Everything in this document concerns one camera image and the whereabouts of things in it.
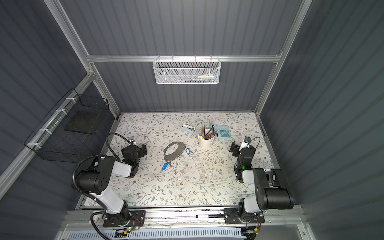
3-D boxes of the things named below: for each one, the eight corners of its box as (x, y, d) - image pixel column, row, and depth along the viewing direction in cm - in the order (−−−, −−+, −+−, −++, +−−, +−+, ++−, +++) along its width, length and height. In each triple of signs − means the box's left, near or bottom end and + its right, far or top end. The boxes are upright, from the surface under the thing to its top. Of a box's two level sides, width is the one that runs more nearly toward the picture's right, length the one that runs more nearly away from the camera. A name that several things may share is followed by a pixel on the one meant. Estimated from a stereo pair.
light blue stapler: (180, 130, 112) (180, 128, 110) (183, 125, 115) (183, 123, 113) (192, 134, 110) (192, 132, 108) (195, 129, 113) (195, 127, 111)
